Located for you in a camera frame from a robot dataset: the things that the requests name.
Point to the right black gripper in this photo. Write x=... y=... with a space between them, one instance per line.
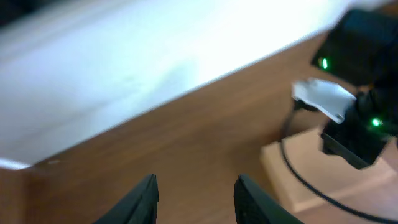
x=370 y=123

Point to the cardboard box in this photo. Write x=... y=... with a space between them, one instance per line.
x=372 y=190

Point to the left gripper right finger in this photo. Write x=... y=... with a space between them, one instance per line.
x=254 y=206

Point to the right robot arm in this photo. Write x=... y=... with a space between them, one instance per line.
x=362 y=51

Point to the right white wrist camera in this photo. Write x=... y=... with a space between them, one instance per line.
x=328 y=97

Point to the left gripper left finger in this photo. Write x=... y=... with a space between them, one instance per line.
x=138 y=206

